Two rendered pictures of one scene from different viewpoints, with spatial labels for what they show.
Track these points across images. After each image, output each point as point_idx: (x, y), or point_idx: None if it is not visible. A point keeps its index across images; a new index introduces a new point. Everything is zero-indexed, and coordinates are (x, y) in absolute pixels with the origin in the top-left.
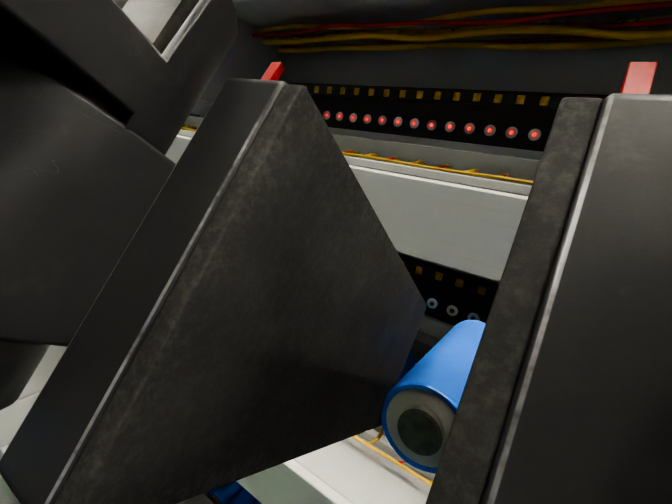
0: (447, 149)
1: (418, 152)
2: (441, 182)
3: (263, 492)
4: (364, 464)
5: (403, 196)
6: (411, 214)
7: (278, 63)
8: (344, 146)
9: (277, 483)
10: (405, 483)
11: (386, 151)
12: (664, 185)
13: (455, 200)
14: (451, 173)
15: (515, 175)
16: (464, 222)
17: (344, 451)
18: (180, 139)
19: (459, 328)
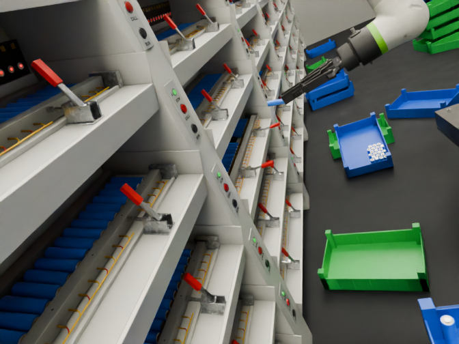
0: (216, 90)
1: (214, 94)
2: (239, 94)
3: (264, 161)
4: (255, 145)
5: (242, 99)
6: (242, 102)
7: (203, 89)
8: (209, 103)
9: (264, 155)
10: (255, 141)
11: (212, 98)
12: (300, 82)
13: (243, 95)
14: (225, 93)
15: (220, 89)
16: (244, 97)
17: (255, 147)
18: (227, 126)
19: (271, 101)
